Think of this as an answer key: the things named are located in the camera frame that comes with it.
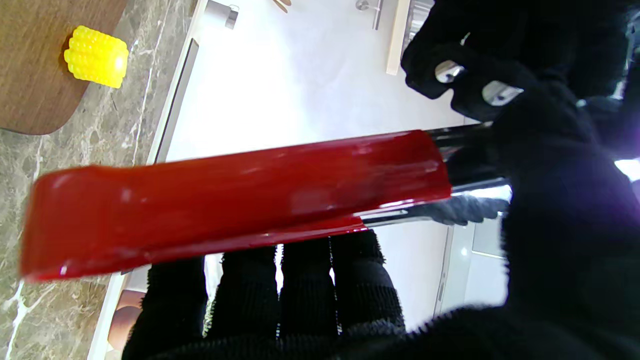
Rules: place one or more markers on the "brown wooden cutting board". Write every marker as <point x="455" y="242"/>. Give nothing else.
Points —
<point x="35" y="65"/>

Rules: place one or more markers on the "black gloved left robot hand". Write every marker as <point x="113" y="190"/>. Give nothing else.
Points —
<point x="525" y="40"/>

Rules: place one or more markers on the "grey white mug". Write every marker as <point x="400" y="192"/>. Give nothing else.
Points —
<point x="222" y="11"/>

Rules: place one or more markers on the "light wooden wall shelf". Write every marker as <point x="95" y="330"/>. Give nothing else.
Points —
<point x="398" y="35"/>

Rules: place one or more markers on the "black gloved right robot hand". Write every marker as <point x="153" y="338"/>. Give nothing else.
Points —
<point x="565" y="240"/>

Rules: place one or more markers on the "metal wall rail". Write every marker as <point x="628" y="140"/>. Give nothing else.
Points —
<point x="378" y="12"/>

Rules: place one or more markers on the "yellow corn chunk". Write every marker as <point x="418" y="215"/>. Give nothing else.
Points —
<point x="96" y="57"/>

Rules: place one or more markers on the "row of glass jars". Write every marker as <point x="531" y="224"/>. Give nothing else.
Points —
<point x="421" y="12"/>

